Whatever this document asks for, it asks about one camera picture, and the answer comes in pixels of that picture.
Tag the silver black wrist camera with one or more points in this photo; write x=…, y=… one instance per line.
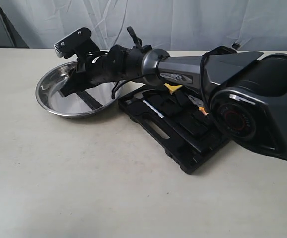
x=77, y=43

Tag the orange handled pliers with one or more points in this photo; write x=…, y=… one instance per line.
x=198, y=103

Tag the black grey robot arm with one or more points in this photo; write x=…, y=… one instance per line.
x=245, y=93

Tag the black plastic tool case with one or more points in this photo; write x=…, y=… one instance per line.
x=184, y=113

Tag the white backdrop curtain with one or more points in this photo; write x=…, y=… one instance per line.
x=167, y=24

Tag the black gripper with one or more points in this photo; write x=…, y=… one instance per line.
x=100, y=67

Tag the steel claw hammer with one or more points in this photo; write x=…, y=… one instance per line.
x=139, y=96

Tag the round stainless steel pan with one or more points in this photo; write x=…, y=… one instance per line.
x=77, y=105

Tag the yellow tape measure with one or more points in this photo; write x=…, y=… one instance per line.
x=172, y=89

